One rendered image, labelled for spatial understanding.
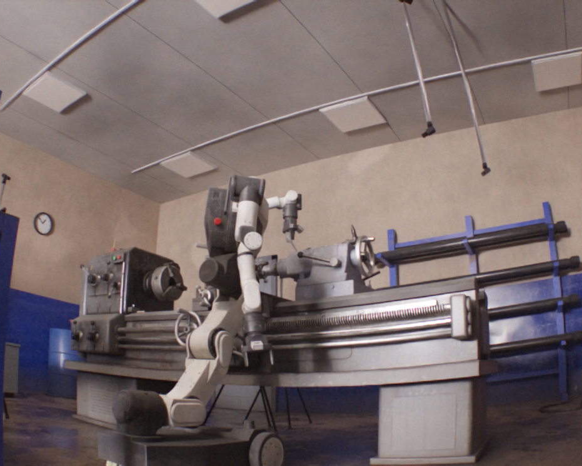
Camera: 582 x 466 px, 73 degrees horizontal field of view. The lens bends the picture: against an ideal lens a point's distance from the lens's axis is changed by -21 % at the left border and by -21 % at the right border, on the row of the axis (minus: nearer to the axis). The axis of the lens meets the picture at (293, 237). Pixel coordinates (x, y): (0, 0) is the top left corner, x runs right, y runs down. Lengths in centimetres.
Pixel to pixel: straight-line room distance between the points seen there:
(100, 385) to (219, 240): 167
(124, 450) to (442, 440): 131
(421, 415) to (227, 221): 126
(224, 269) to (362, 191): 426
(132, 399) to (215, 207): 104
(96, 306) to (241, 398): 347
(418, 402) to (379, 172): 445
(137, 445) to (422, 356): 129
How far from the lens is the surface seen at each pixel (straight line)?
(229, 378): 244
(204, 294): 247
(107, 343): 323
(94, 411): 352
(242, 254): 203
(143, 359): 317
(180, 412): 178
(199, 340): 200
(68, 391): 606
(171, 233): 800
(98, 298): 360
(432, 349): 215
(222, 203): 227
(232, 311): 211
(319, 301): 237
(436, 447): 212
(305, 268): 264
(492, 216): 561
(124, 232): 773
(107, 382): 337
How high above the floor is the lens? 42
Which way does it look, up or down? 17 degrees up
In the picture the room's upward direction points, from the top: straight up
